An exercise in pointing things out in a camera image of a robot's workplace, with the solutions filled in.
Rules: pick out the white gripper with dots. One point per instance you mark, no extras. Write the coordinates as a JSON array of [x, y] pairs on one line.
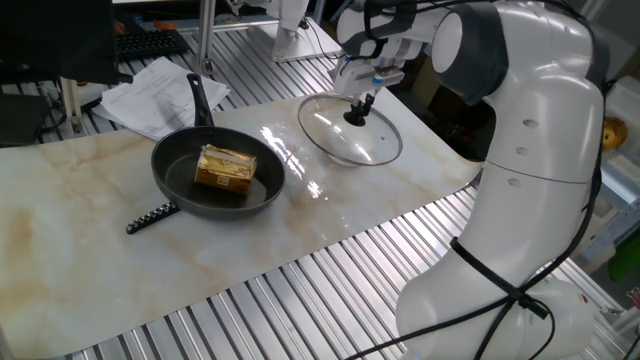
[[352, 77]]

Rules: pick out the glass lid with black knob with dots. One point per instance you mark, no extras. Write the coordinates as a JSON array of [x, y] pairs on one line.
[[356, 120]]

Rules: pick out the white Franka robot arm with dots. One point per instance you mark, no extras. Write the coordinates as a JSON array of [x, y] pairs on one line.
[[540, 200]]

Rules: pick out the white robot on flat base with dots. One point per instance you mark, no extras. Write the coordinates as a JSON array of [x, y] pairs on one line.
[[290, 25]]

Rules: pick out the gold foil butter block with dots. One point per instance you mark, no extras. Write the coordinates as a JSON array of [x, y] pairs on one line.
[[225, 170]]

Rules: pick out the black frying pan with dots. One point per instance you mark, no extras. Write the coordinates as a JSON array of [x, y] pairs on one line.
[[172, 170]]

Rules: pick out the white printed paper sheets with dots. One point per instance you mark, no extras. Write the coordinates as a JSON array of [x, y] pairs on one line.
[[160, 100]]

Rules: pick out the small orange tool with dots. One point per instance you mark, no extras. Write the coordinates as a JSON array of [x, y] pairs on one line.
[[165, 25]]

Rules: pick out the black computer keyboard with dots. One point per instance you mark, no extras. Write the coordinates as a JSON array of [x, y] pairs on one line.
[[150, 45]]

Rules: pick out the yellow round toy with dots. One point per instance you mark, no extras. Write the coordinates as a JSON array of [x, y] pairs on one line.
[[615, 134]]

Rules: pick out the grey metal shelf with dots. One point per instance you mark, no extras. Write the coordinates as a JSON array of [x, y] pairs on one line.
[[615, 225]]

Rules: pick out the green plastic object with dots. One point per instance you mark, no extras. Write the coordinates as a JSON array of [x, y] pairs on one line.
[[625, 260]]

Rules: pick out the marble pattern table mat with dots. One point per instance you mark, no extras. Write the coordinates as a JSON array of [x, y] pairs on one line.
[[100, 260]]

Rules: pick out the black computer monitor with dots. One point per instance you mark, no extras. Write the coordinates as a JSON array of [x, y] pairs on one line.
[[55, 40]]

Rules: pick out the black flat box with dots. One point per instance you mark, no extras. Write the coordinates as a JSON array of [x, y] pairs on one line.
[[22, 120]]

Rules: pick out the aluminium frame post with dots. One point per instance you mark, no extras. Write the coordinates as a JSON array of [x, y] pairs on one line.
[[205, 35], [71, 105]]

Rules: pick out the black socket bit rail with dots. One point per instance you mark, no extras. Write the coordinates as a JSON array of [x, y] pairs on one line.
[[150, 219]]

